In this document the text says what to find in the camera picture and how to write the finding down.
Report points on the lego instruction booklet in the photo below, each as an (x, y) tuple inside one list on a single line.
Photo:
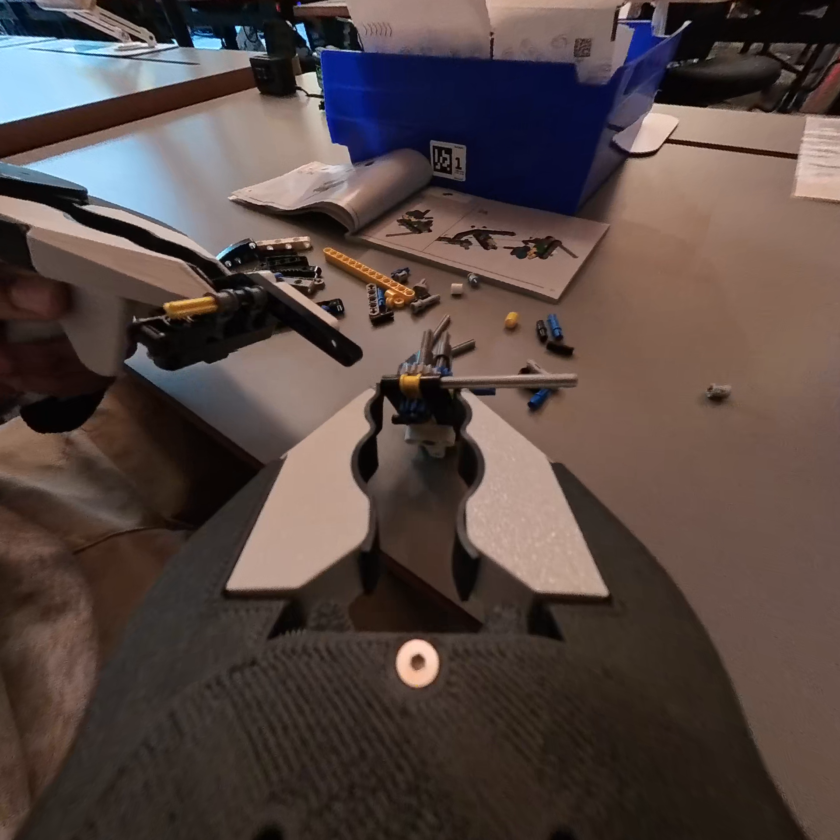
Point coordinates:
[(492, 243)]

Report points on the small grey lego beam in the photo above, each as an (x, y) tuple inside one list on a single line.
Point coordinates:
[(313, 283)]

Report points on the black office chair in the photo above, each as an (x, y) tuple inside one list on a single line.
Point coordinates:
[(728, 72)]

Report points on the scattered small lego pins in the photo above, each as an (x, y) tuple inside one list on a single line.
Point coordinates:
[(551, 328)]

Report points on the white paper bags bundle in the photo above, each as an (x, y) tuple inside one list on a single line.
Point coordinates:
[(459, 29)]

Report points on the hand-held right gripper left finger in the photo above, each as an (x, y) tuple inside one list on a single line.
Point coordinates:
[(308, 512)]

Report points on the small white lego bush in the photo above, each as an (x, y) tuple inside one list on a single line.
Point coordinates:
[(718, 392)]

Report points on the printed paper sheets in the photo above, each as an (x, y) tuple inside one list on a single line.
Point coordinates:
[(820, 157)]

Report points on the white long lego beam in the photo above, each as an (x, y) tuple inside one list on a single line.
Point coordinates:
[(283, 244)]

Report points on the paper board on white stand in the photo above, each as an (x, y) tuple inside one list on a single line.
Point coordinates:
[(111, 23)]

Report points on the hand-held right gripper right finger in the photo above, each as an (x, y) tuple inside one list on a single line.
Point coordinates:
[(525, 525)]

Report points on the blue plastic bin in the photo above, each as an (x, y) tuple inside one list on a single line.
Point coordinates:
[(499, 118)]

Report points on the person's tan trousers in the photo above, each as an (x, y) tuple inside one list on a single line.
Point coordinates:
[(131, 459)]

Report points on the lego gear assembly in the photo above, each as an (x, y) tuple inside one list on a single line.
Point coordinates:
[(420, 387)]

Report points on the black lego assembly yellow axle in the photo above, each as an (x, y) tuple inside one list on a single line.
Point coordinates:
[(210, 328)]

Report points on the short blue grey lego beam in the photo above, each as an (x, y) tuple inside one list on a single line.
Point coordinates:
[(380, 305)]

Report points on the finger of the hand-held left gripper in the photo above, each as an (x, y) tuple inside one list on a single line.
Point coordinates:
[(164, 239), (111, 256)]

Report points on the person's left hand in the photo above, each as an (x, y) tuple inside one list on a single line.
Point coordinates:
[(33, 298)]

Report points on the yellow long lego beam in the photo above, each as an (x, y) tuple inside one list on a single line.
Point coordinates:
[(367, 272)]

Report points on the black power adapter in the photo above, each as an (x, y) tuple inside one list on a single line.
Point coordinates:
[(274, 73)]

